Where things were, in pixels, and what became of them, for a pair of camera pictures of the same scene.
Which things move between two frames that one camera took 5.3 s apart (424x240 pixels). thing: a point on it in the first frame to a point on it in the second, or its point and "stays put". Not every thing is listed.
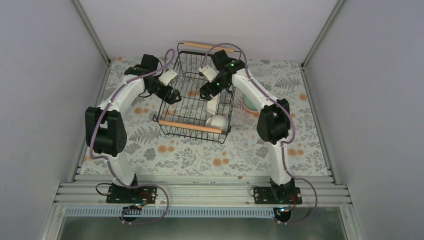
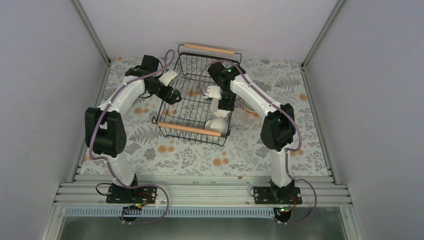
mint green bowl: x=247 y=104 stays put
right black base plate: x=277 y=195 stays put
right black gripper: x=203 y=90 to x=228 y=105
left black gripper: x=164 y=96 stays put
